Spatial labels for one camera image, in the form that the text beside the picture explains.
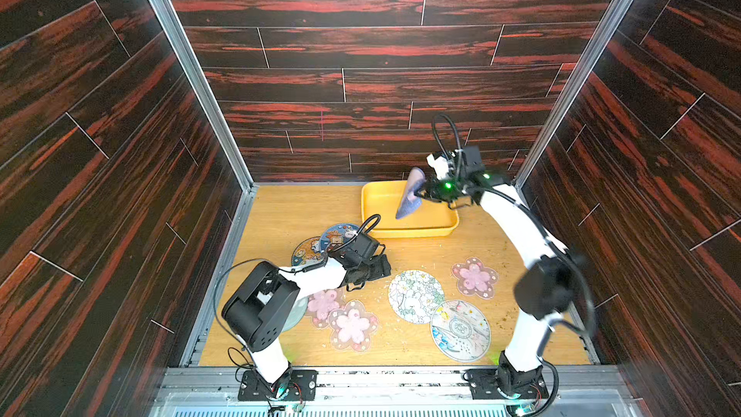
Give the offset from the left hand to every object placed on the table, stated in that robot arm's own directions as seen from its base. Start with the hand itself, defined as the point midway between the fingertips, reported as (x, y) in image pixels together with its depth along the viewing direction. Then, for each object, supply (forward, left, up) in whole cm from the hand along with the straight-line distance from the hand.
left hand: (385, 271), depth 91 cm
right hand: (+17, -10, +20) cm, 28 cm away
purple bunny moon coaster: (+13, -7, +20) cm, 25 cm away
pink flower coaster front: (-16, +10, -4) cm, 20 cm away
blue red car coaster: (+16, +18, -3) cm, 24 cm away
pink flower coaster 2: (0, -29, -3) cm, 29 cm away
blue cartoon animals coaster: (+8, +27, -2) cm, 28 cm away
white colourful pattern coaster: (-17, -22, -3) cm, 28 cm away
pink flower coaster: (-10, +20, -4) cm, 22 cm away
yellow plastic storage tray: (+34, +1, -2) cm, 34 cm away
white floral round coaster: (-7, -9, -3) cm, 12 cm away
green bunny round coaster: (-13, +27, -4) cm, 30 cm away
